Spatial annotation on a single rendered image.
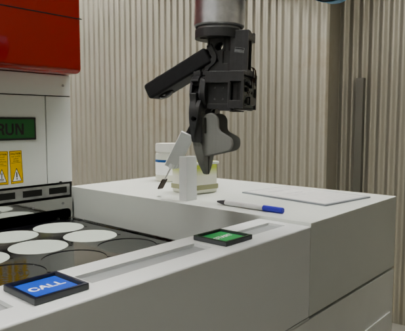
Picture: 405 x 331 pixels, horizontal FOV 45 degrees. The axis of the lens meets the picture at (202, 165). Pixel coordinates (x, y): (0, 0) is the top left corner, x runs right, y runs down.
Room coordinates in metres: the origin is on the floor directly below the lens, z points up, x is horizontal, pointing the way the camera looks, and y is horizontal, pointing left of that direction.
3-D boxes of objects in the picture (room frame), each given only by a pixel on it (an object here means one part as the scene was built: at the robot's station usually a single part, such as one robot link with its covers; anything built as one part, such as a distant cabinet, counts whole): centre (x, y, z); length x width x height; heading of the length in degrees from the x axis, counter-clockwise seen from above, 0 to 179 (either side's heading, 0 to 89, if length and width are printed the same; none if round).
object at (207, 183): (1.04, 0.02, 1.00); 0.07 x 0.07 x 0.07; 40
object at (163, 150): (1.24, 0.08, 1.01); 0.07 x 0.07 x 0.10
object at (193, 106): (0.72, 0.00, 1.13); 0.05 x 0.02 x 0.09; 158
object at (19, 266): (0.83, 0.28, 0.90); 0.34 x 0.34 x 0.01; 49
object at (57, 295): (0.44, 0.14, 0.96); 0.06 x 0.06 x 0.01; 49
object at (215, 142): (0.72, -0.02, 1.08); 0.06 x 0.03 x 0.09; 68
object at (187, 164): (0.94, 0.04, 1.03); 0.06 x 0.04 x 0.13; 49
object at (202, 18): (0.74, -0.03, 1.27); 0.08 x 0.08 x 0.05
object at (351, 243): (1.06, -0.04, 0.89); 0.62 x 0.35 x 0.14; 49
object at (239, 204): (0.84, -0.08, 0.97); 0.14 x 0.01 x 0.01; 49
